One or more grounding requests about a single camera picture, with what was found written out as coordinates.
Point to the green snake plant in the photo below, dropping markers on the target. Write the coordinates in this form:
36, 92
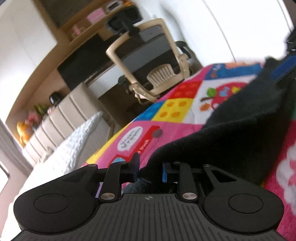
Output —
40, 109

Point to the beige mesh office chair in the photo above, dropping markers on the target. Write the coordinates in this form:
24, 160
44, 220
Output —
151, 61

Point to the white quilted mattress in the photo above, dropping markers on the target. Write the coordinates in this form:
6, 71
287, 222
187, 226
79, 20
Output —
65, 157

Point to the white clock radio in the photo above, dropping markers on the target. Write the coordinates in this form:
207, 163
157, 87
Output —
114, 5

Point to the black round speaker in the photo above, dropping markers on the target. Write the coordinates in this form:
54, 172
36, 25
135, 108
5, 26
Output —
55, 98

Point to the black computer monitor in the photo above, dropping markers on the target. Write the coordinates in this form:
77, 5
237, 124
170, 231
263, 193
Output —
87, 61

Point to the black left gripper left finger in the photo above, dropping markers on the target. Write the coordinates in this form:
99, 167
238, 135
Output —
117, 174

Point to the white desk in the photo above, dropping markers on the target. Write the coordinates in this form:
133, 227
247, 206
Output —
103, 82

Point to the yellow duck plush toy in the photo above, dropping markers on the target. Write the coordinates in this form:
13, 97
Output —
23, 132

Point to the colourful cartoon play mat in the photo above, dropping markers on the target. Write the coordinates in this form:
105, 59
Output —
183, 111

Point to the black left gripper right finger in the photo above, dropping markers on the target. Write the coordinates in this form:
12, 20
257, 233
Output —
181, 177

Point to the pink box on shelf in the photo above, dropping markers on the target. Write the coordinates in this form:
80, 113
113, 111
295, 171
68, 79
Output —
96, 16

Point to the beige padded bed headboard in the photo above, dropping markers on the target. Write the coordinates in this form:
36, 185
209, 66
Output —
73, 111

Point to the black knit garment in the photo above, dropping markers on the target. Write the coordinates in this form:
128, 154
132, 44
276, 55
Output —
244, 136

